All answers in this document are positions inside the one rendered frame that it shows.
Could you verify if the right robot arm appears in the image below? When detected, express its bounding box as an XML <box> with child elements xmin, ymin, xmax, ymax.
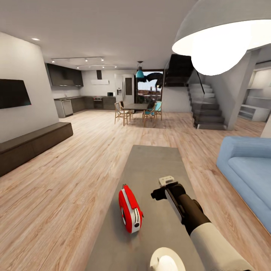
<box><xmin>151</xmin><ymin>176</ymin><xmax>256</xmax><ymax>271</ymax></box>

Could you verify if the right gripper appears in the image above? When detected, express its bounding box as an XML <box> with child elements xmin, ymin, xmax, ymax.
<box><xmin>151</xmin><ymin>187</ymin><xmax>167</xmax><ymax>201</ymax></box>

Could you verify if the radio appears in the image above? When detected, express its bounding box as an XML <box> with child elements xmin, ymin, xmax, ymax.
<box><xmin>119</xmin><ymin>184</ymin><xmax>144</xmax><ymax>233</ymax></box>

